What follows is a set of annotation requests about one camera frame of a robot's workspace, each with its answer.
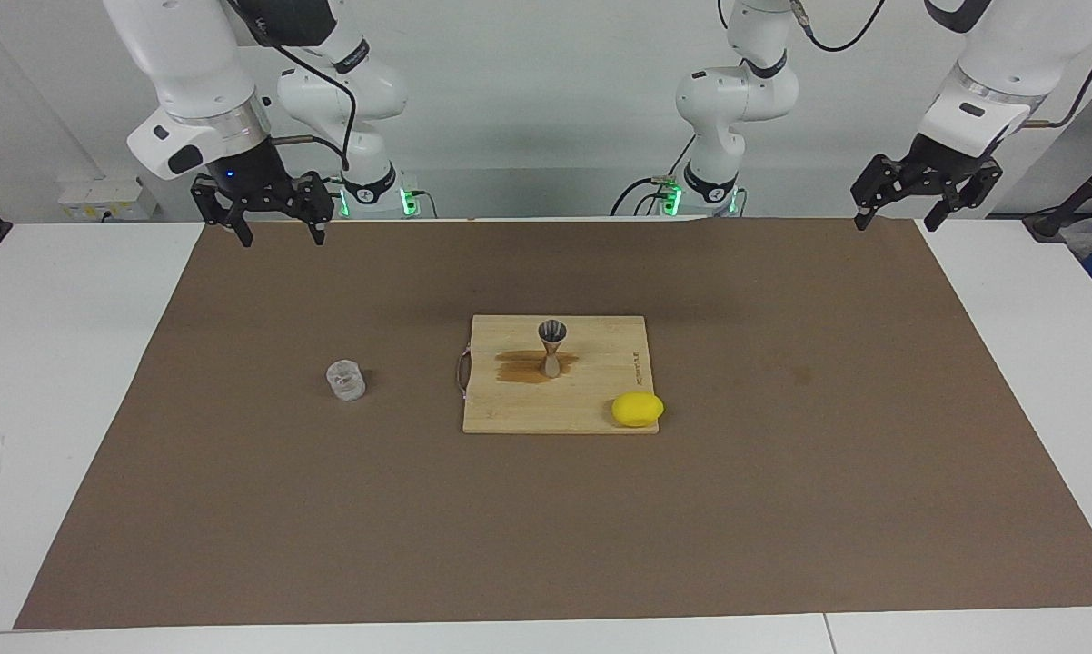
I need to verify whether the clear glass cup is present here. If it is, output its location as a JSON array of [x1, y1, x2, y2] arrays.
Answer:
[[326, 360, 367, 402]]

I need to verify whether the yellow lemon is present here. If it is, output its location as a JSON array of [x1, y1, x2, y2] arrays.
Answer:
[[611, 391, 665, 429]]

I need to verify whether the white wall socket box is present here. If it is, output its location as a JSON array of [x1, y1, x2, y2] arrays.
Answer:
[[58, 177, 158, 222]]

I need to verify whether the wooden cutting board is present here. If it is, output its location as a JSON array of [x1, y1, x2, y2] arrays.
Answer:
[[455, 314, 660, 435]]

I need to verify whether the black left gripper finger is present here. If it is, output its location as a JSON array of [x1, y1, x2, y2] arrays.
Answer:
[[850, 154, 903, 232], [923, 162, 1003, 233]]

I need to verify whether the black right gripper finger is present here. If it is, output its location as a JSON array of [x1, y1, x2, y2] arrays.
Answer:
[[190, 175, 254, 249], [293, 171, 335, 247]]

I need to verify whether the brown table mat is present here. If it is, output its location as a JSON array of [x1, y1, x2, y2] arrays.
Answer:
[[13, 216, 1092, 630]]

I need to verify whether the steel double jigger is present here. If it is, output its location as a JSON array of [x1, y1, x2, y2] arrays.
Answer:
[[537, 319, 569, 379]]

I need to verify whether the black tripod leg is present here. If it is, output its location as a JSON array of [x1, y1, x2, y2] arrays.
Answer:
[[1023, 144, 1092, 243]]

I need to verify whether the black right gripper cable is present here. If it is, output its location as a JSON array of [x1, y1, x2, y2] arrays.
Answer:
[[228, 0, 359, 175]]

